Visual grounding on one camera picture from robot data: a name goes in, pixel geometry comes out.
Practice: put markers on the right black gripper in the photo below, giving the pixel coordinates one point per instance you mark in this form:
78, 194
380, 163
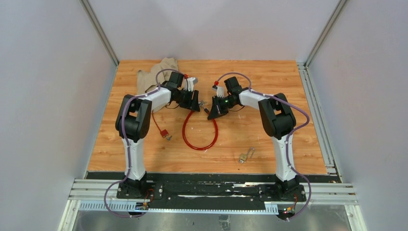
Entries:
216, 110

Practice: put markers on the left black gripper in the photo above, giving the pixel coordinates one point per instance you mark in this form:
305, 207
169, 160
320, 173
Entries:
192, 105

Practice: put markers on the silver key with ring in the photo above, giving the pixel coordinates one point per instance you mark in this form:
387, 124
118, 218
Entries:
202, 104

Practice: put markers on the red cable lock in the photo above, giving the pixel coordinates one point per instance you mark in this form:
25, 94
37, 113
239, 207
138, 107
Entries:
198, 133

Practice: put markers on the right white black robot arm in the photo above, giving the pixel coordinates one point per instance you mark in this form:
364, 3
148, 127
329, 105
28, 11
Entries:
278, 122

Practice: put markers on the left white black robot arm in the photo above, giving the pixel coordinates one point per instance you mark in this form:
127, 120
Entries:
133, 123

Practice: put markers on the beige cloth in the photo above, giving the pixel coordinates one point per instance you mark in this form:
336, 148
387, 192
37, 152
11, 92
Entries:
146, 80

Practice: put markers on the brass padlock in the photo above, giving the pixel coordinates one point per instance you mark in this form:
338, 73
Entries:
245, 156

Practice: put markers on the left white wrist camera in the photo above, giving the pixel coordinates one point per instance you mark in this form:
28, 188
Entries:
189, 82

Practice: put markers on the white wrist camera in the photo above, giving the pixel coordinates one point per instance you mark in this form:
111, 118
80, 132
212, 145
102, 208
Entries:
189, 82
218, 89

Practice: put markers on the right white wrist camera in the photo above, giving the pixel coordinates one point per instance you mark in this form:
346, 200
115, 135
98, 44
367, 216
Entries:
218, 89

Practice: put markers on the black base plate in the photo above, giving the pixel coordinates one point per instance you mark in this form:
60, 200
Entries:
214, 192

